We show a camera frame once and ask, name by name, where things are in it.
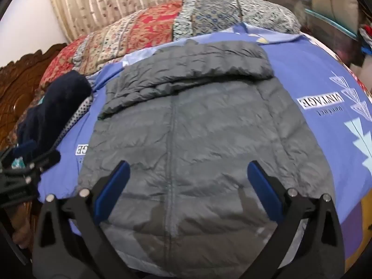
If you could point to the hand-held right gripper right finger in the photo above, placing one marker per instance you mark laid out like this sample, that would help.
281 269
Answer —
266 193

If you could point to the blue printed bedsheet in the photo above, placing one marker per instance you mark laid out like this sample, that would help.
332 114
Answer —
314 72

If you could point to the glass shelf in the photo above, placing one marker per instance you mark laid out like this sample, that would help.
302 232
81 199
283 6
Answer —
322 11

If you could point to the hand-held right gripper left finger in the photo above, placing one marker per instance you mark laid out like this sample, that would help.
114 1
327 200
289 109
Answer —
114 191

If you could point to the grey puffer jacket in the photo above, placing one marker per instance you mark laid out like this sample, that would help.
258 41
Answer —
197 139

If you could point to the pile of colourful clothes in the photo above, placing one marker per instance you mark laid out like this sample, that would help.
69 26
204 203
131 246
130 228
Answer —
366 36

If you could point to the teal patterned cloth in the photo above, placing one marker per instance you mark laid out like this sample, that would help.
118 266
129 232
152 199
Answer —
19 162

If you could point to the polka dot cloth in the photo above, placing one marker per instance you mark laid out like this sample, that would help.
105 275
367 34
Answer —
80 112

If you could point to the red patterned quilt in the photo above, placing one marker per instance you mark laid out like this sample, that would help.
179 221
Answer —
136 32

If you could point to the navy blue cloth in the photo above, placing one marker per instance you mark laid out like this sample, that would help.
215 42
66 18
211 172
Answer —
55 107

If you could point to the blue patterned pillow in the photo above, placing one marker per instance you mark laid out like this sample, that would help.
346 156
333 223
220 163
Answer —
232 11

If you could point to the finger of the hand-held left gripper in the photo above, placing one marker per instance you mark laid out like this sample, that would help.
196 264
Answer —
48 159
17 190

